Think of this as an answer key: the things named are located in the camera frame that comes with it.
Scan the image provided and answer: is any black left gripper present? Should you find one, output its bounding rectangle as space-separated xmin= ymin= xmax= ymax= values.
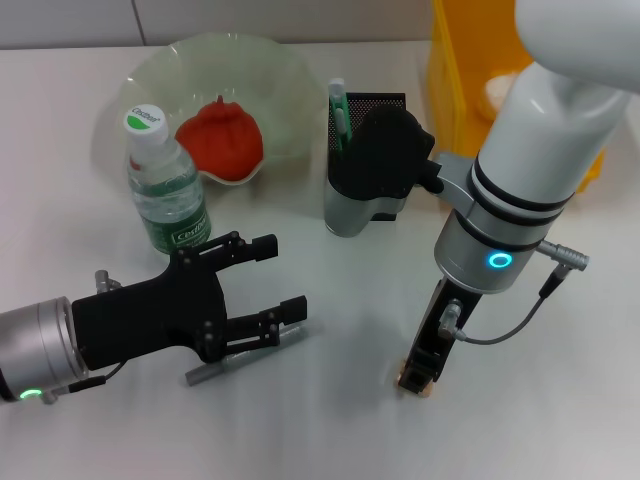
xmin=72 ymin=232 xmax=280 ymax=371

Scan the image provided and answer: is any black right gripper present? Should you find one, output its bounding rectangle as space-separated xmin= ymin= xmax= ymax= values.
xmin=219 ymin=277 xmax=484 ymax=395

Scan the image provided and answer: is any clear water bottle green label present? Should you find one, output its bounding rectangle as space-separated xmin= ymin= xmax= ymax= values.
xmin=122 ymin=103 xmax=213 ymax=257

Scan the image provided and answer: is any red-orange fruit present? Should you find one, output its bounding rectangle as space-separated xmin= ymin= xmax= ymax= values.
xmin=174 ymin=94 xmax=265 ymax=181

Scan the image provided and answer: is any grey glitter pen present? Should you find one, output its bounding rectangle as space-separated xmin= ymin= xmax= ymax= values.
xmin=184 ymin=321 xmax=321 ymax=387

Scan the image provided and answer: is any mint green utility knife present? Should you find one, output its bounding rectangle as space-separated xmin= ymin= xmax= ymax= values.
xmin=327 ymin=77 xmax=355 ymax=156

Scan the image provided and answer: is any white paper ball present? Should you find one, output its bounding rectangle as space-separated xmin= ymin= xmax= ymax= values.
xmin=480 ymin=69 xmax=517 ymax=120

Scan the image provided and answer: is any pale green wavy glass plate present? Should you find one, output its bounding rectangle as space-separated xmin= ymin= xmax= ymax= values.
xmin=92 ymin=32 xmax=324 ymax=186

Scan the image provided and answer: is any black mesh pen holder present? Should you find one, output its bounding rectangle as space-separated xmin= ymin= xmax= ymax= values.
xmin=325 ymin=91 xmax=409 ymax=224

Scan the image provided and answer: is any yellow plastic bin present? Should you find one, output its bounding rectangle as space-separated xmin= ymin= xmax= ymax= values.
xmin=426 ymin=0 xmax=609 ymax=195

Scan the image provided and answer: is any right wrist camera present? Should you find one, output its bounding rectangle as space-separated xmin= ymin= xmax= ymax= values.
xmin=323 ymin=109 xmax=446 ymax=237

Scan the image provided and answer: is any left gripper cable with connectors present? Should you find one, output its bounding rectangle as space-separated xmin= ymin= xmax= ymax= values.
xmin=42 ymin=269 xmax=125 ymax=404

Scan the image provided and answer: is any gripper cable with connectors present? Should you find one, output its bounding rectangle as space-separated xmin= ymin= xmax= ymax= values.
xmin=437 ymin=238 xmax=591 ymax=346
xmin=42 ymin=269 xmax=125 ymax=404

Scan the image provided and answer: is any right gripper cable with connectors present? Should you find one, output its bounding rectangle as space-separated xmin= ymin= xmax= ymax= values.
xmin=437 ymin=238 xmax=591 ymax=346

